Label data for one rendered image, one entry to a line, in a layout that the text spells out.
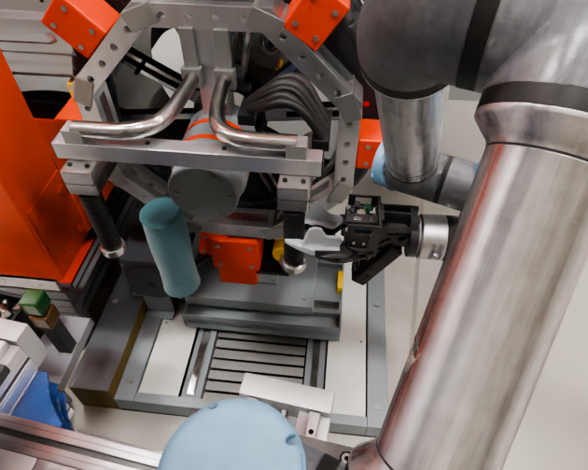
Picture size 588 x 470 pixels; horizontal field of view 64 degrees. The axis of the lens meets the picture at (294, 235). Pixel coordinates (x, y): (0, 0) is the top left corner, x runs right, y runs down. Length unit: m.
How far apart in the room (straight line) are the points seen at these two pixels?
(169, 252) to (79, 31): 0.44
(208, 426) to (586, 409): 1.48
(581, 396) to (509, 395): 1.44
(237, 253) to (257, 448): 0.82
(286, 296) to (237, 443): 1.08
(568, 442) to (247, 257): 1.09
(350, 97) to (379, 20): 0.48
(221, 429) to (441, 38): 0.33
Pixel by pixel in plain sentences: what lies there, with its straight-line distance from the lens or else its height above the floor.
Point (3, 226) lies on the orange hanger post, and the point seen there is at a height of 0.71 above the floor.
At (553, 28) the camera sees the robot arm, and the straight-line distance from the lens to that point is 0.34.
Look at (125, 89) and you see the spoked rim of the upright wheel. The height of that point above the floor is 0.88.
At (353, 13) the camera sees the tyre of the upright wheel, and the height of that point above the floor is 1.08.
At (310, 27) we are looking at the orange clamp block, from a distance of 0.81.
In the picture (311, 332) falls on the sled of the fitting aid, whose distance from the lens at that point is 1.50.
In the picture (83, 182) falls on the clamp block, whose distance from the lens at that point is 0.81.
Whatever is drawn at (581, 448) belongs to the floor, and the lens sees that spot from 1.71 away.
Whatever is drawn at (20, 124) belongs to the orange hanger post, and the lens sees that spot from 1.09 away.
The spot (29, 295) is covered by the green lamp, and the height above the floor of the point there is 0.66.
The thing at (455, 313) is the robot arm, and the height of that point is 1.16.
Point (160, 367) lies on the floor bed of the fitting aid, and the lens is 1.55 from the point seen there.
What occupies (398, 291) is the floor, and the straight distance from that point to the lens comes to 1.78.
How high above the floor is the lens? 1.42
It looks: 48 degrees down
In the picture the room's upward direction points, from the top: straight up
